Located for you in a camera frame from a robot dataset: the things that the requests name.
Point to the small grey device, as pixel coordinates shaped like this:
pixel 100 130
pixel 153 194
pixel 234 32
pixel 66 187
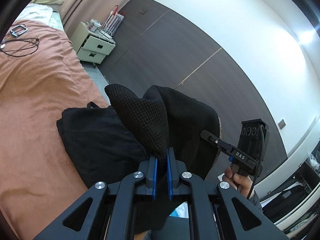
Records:
pixel 93 25

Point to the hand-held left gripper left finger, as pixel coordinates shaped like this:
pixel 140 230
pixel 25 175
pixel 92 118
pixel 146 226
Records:
pixel 155 177

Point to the person's leg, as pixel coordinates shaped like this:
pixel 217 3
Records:
pixel 143 235

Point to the person's right hand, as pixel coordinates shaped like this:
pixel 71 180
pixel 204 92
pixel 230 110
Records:
pixel 243 185

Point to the orange bed blanket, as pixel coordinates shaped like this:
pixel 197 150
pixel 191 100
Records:
pixel 37 92

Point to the red striped bag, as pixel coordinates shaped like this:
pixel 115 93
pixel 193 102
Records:
pixel 113 21

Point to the folded black pants stack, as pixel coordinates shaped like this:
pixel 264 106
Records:
pixel 100 140

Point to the person's right forearm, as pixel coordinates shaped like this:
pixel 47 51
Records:
pixel 255 202

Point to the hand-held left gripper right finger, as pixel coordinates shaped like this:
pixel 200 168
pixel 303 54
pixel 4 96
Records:
pixel 170 177

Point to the white power strip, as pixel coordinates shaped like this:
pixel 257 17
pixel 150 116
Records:
pixel 106 35

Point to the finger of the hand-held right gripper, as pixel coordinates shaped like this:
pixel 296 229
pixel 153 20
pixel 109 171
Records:
pixel 225 145

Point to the cream nightstand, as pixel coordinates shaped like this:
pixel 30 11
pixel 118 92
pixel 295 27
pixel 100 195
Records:
pixel 96 46

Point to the dark open wardrobe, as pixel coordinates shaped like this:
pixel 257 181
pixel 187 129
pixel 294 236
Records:
pixel 295 195

